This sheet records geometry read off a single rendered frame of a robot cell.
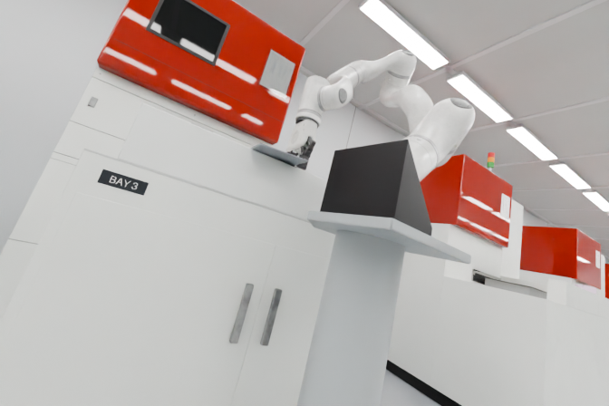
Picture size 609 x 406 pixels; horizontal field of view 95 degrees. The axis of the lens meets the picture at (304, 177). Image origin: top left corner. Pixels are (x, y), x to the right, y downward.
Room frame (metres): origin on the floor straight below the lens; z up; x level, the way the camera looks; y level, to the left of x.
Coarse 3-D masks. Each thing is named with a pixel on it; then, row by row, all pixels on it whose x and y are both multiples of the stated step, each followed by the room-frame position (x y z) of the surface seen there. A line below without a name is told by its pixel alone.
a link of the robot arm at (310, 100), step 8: (312, 80) 0.81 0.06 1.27; (320, 80) 0.81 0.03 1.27; (304, 88) 0.83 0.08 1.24; (312, 88) 0.81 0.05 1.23; (320, 88) 0.79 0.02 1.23; (304, 96) 0.82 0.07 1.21; (312, 96) 0.80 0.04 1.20; (304, 104) 0.81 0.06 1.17; (312, 104) 0.81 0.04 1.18; (320, 104) 0.80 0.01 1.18; (320, 112) 0.82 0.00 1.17
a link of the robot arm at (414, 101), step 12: (384, 84) 1.02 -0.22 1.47; (396, 84) 0.99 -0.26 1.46; (384, 96) 1.04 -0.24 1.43; (396, 96) 0.95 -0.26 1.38; (408, 96) 0.89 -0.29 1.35; (420, 96) 0.86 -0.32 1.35; (408, 108) 0.89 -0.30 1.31; (420, 108) 0.86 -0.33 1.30; (408, 120) 0.90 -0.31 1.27; (420, 120) 0.87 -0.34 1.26
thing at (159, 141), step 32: (160, 128) 0.63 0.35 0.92; (192, 128) 0.66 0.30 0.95; (128, 160) 0.61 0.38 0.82; (160, 160) 0.64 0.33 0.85; (192, 160) 0.67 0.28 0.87; (224, 160) 0.70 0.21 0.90; (256, 160) 0.74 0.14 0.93; (224, 192) 0.71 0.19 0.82; (256, 192) 0.75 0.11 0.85; (288, 192) 0.80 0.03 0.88; (320, 192) 0.84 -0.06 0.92
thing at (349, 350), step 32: (320, 224) 0.63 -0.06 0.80; (352, 224) 0.50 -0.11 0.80; (384, 224) 0.45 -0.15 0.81; (352, 256) 0.60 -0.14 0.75; (384, 256) 0.58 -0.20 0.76; (448, 256) 0.60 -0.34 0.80; (352, 288) 0.59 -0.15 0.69; (384, 288) 0.59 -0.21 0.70; (320, 320) 0.64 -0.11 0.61; (352, 320) 0.59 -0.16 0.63; (384, 320) 0.59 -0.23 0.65; (320, 352) 0.62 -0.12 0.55; (352, 352) 0.58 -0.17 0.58; (384, 352) 0.60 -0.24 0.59; (320, 384) 0.60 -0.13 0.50; (352, 384) 0.58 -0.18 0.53
